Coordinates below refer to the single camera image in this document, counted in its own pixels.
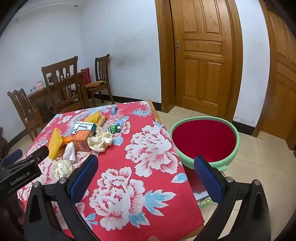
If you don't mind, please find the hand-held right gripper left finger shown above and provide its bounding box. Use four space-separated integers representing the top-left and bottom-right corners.
23 154 100 241

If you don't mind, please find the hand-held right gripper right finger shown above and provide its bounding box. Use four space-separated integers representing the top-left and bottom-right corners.
194 155 272 241

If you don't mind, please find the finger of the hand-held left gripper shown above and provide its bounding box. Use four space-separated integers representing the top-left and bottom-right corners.
22 145 50 166
0 149 23 166

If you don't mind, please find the cream paper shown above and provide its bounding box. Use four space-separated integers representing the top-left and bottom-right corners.
52 160 75 183
87 127 113 153

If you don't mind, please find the white cloth roll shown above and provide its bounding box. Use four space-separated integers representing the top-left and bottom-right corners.
63 142 76 164

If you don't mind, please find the orange cloth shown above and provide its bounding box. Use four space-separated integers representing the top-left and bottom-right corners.
61 136 76 146

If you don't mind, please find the red basin green rim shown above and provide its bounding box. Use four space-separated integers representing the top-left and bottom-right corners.
168 116 241 172

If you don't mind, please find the orange cardboard box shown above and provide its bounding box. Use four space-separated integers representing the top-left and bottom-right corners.
72 130 95 152

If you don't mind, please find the red plastic bag liner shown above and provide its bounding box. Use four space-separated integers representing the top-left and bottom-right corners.
172 120 236 163

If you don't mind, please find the white printed box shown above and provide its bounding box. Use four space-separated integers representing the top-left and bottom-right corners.
72 121 97 135

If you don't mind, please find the green and blue toy packet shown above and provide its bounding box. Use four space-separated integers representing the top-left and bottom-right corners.
105 119 127 134

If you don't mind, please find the yellow cloth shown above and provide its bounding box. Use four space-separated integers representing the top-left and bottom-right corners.
84 111 101 124

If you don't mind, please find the dark wooden furniture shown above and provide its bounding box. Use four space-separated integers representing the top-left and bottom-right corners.
0 127 11 160

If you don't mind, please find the white and green carton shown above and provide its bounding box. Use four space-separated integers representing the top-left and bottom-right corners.
194 190 216 209

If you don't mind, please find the wooden dining table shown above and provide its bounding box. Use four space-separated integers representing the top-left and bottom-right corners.
25 71 91 123

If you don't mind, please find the red floral tablecloth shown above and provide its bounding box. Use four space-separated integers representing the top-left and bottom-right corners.
17 101 205 241

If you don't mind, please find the dark wooden dining chair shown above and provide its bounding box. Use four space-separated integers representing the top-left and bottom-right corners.
7 88 45 142

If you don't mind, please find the yellow brown seat cushion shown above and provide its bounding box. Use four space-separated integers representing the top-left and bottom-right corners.
84 80 106 88

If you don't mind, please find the tall wooden dining chair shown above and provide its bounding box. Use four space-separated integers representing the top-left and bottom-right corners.
41 56 85 114

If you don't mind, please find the wooden panelled door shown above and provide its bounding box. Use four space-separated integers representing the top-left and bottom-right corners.
264 9 296 144
170 0 233 116

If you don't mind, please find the wooden chair with cushion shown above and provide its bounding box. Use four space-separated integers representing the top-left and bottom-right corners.
84 54 115 106

